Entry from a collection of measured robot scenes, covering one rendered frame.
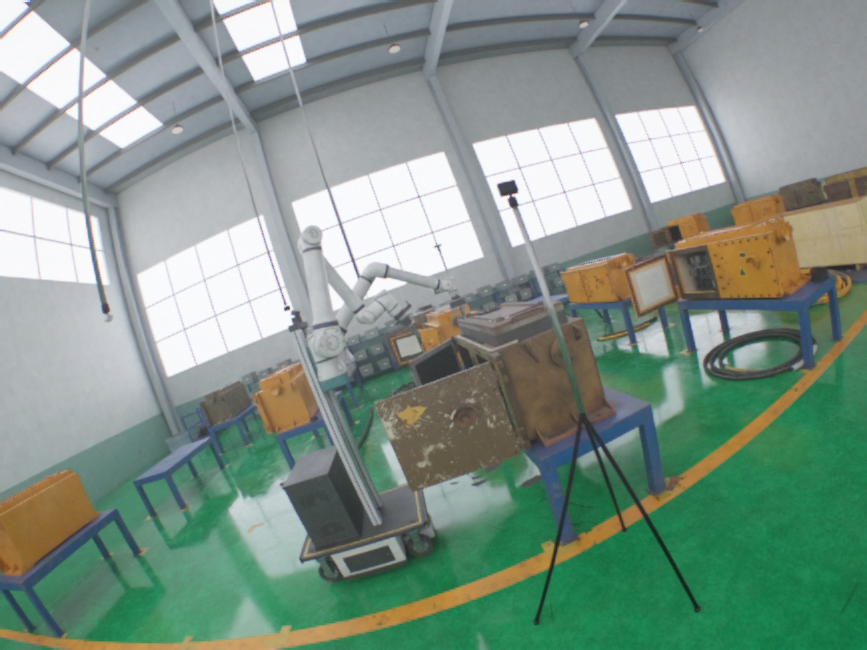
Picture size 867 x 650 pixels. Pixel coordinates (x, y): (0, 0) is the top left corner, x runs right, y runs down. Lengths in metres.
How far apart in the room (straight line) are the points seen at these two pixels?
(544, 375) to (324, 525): 1.71
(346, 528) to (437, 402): 1.14
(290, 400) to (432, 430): 3.52
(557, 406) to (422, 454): 0.84
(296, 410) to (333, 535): 2.93
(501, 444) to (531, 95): 13.54
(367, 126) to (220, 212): 5.40
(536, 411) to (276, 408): 3.91
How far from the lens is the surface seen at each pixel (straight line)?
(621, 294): 6.18
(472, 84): 14.37
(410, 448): 2.17
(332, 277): 2.39
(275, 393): 5.35
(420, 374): 3.11
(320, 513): 2.71
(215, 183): 13.70
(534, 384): 2.30
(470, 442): 2.18
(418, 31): 12.48
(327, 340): 2.14
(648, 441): 2.54
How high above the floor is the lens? 1.66
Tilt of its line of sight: 4 degrees down
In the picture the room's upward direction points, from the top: 20 degrees counter-clockwise
